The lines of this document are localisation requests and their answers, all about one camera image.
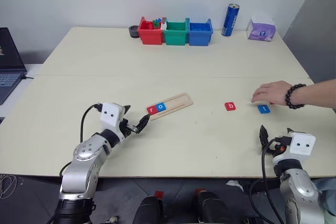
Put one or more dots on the blue drink can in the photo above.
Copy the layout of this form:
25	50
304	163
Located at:
229	19

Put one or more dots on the dark rounded shape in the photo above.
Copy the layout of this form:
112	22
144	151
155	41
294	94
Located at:
211	208
148	211

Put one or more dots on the blue plastic bin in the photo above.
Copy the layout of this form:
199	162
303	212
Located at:
199	37

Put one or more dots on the green toy brick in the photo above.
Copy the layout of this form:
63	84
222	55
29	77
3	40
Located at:
156	25

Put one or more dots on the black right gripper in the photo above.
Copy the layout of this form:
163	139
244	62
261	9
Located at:
278	145

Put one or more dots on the green plastic bin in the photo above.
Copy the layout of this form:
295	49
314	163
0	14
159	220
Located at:
174	37

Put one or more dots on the white side desk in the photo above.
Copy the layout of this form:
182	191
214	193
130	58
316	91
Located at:
34	69

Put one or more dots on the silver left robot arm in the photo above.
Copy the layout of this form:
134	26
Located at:
84	155

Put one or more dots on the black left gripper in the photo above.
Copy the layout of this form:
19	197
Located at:
126	127

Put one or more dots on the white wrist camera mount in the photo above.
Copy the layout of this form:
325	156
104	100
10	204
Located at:
110	113
302	144

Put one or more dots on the red plastic bin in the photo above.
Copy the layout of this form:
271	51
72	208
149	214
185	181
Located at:
149	36

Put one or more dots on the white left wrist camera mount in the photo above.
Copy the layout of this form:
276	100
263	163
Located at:
110	113

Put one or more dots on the red floor marker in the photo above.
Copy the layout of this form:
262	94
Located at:
200	191
159	194

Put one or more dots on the person's bare forearm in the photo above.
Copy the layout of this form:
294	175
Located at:
320	94

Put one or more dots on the blue letter tile o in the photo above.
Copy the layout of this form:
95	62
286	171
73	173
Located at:
160	107

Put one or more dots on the white toy piece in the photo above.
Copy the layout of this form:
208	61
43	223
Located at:
164	24

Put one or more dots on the red letter tile r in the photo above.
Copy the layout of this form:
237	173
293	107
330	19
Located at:
151	110

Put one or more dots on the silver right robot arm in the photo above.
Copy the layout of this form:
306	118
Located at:
299	187

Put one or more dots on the dark grey round cup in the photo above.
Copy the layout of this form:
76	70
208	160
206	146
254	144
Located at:
133	32

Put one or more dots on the person's blue jeans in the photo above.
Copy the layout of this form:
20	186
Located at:
328	200

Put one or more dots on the red letter tile b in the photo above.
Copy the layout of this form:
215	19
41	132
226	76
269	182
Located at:
230	106

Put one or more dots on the person's bare hand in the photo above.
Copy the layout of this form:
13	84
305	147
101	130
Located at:
270	91

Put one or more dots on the purple tissue box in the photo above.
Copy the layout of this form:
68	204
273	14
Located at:
260	33

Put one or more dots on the white crumpled scrap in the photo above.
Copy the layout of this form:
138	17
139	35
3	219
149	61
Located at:
235	184

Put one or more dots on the dark grey laptop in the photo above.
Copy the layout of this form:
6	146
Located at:
8	51

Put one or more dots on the wooden letter tray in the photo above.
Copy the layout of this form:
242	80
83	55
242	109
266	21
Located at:
176	102

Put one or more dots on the blue toy brick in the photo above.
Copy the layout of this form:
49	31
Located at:
156	21

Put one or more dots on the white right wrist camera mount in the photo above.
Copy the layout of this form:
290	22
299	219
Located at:
302	144

